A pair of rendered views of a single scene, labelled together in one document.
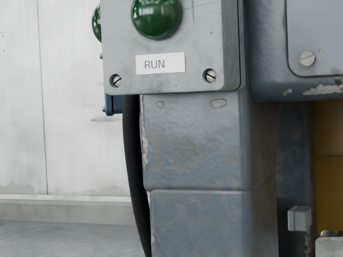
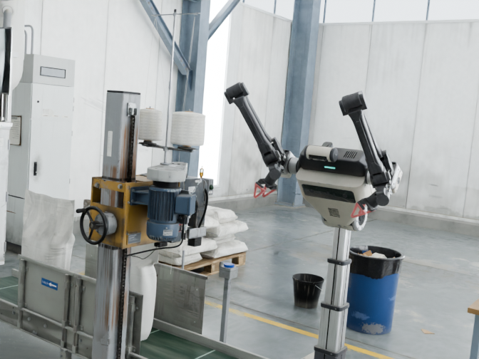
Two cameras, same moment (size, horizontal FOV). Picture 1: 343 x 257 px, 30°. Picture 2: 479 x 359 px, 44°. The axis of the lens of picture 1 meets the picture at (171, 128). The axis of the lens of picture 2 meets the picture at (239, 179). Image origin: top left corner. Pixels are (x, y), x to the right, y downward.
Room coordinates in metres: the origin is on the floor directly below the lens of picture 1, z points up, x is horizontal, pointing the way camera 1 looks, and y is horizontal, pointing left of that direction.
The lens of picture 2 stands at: (3.53, 0.88, 1.69)
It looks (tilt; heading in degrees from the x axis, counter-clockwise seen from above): 6 degrees down; 193
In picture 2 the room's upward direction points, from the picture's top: 5 degrees clockwise
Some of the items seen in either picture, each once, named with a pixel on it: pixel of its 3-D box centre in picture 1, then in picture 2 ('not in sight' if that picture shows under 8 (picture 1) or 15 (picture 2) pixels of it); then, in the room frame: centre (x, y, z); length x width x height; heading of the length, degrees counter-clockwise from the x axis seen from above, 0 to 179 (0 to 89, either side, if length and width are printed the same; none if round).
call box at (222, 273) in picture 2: not in sight; (228, 271); (0.35, 0.16, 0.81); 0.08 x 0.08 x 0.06; 68
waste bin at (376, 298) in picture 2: not in sight; (371, 288); (-1.49, 0.99, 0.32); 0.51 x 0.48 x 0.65; 158
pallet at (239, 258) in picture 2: not in sight; (184, 259); (-2.56, -1.01, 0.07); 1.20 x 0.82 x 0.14; 160
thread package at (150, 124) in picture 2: not in sight; (148, 124); (0.69, -0.24, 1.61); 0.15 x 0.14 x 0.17; 68
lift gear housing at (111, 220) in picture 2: not in sight; (105, 223); (0.99, -0.31, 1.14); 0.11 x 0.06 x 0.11; 68
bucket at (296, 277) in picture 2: not in sight; (306, 291); (-1.82, 0.42, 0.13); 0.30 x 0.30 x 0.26
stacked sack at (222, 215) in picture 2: not in sight; (205, 212); (-2.88, -0.90, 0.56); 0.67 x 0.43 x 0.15; 68
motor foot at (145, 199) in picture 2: not in sight; (145, 196); (0.93, -0.14, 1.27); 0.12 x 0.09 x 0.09; 158
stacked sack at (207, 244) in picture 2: not in sight; (184, 244); (-2.21, -0.92, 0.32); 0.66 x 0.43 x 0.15; 160
